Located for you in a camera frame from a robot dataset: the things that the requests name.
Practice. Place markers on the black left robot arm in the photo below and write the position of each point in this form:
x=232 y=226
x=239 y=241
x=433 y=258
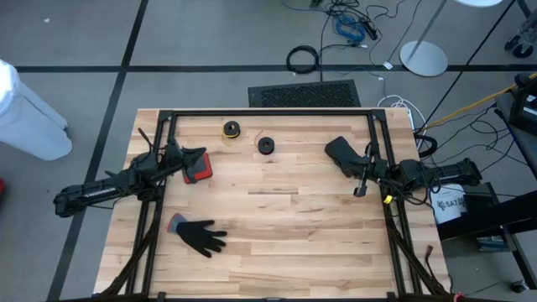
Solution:
x=96 y=191

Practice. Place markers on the white bagged bin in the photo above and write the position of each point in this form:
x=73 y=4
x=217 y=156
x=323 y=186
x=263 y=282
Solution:
x=29 y=121

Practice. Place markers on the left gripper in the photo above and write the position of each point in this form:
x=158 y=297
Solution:
x=175 y=156

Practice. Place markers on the white floor plug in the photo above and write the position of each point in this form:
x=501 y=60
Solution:
x=388 y=65

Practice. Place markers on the white round disc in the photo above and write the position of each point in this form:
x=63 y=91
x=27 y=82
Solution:
x=478 y=2

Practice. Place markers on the black electronic device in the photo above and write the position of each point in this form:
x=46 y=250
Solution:
x=526 y=109

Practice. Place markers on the white power strip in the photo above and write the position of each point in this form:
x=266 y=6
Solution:
x=411 y=121

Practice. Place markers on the grey side table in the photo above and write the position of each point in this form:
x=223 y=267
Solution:
x=524 y=147

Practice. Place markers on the black caster wheel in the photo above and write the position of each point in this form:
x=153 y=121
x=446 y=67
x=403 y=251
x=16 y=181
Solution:
x=522 y=50

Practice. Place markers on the black box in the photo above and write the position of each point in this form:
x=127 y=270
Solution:
x=480 y=197

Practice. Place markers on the black aluminium frame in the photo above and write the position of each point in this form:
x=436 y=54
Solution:
x=272 y=112

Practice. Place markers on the stack of books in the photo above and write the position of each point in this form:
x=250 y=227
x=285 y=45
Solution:
x=491 y=243

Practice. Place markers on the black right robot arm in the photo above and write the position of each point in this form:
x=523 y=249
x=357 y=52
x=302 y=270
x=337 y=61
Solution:
x=453 y=173

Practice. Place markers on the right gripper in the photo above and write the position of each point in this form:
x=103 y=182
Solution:
x=369 y=172

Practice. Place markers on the black glove grey cuff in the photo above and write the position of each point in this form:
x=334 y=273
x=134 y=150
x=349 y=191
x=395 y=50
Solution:
x=199 y=237

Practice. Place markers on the grey round-base stand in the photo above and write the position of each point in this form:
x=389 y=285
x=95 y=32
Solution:
x=423 y=58

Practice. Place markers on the black zip case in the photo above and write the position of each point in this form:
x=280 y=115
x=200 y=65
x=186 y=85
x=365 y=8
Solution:
x=340 y=147

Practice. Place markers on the black floor vent grille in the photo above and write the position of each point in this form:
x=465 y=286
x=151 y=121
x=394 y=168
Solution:
x=306 y=94

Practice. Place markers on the red and black pad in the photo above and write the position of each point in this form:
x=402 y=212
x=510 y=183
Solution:
x=200 y=174

